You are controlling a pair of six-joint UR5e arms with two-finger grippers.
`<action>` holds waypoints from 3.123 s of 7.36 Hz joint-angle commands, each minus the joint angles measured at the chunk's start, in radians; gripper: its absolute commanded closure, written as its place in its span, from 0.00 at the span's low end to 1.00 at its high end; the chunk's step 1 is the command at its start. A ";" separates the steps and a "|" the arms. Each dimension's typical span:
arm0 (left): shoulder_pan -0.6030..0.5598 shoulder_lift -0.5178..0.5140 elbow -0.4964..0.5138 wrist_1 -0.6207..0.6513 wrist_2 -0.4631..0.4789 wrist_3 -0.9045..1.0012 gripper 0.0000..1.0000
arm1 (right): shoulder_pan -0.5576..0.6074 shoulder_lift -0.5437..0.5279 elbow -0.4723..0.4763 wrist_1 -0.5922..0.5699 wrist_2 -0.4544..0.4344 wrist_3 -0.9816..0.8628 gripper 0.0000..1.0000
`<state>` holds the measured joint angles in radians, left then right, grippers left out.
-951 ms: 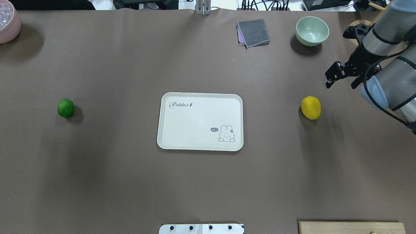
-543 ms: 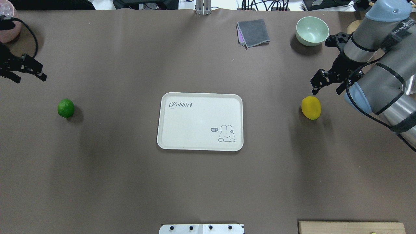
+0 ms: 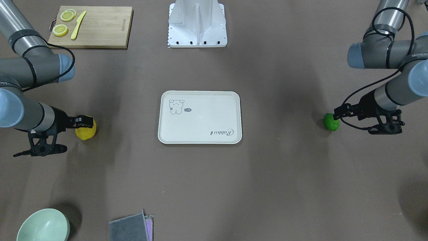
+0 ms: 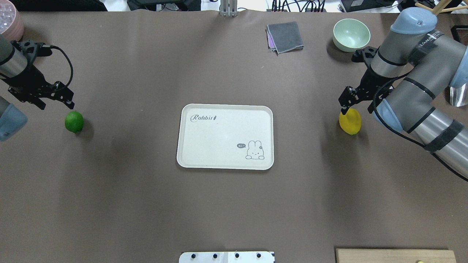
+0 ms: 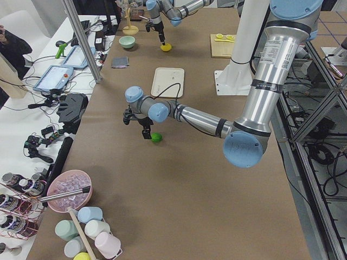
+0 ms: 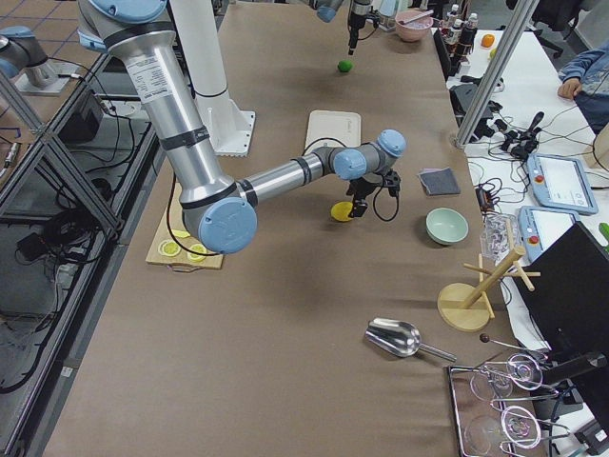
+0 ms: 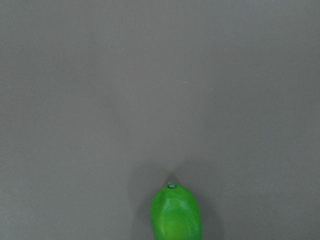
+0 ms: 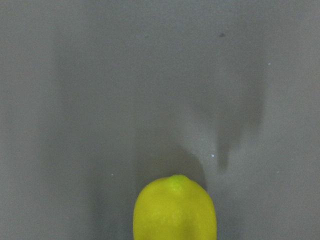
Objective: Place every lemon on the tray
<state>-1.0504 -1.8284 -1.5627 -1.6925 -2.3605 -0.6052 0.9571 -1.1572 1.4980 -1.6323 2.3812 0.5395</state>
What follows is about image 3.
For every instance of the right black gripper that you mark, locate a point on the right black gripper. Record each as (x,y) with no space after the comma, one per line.
(61,119)

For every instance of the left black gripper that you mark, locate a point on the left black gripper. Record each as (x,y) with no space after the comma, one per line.
(366,101)

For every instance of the yellow lemon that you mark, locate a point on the yellow lemon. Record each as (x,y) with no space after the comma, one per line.
(86,133)

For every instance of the green lime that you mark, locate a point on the green lime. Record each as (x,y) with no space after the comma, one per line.
(330,123)

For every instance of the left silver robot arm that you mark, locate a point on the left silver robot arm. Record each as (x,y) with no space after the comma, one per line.
(380,50)

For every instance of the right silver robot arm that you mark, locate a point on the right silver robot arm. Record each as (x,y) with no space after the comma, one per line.
(35,65)

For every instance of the white rabbit tray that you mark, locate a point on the white rabbit tray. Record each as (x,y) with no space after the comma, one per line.
(200,117)

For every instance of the lemon slice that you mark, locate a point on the lemon slice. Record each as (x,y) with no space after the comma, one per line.
(73,11)
(60,30)
(66,16)

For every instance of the wooden cutting board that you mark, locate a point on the wooden cutting board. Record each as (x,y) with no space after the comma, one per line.
(103,27)

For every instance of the yellow plastic knife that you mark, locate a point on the yellow plastic knife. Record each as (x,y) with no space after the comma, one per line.
(78,25)

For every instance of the green bowl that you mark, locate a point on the green bowl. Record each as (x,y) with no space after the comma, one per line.
(45,225)

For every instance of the grey folded cloth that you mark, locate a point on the grey folded cloth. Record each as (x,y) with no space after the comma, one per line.
(131,228)

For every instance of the purple cloth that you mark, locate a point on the purple cloth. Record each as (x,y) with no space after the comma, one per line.
(149,227)

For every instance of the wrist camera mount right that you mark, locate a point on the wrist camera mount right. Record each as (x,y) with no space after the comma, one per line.
(42,144)

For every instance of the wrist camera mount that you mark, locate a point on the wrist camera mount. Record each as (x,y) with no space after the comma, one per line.
(42,144)
(390,122)

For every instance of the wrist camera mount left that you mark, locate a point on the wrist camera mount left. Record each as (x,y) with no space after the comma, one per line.
(390,122)

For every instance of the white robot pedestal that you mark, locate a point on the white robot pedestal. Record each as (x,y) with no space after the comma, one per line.
(197,24)

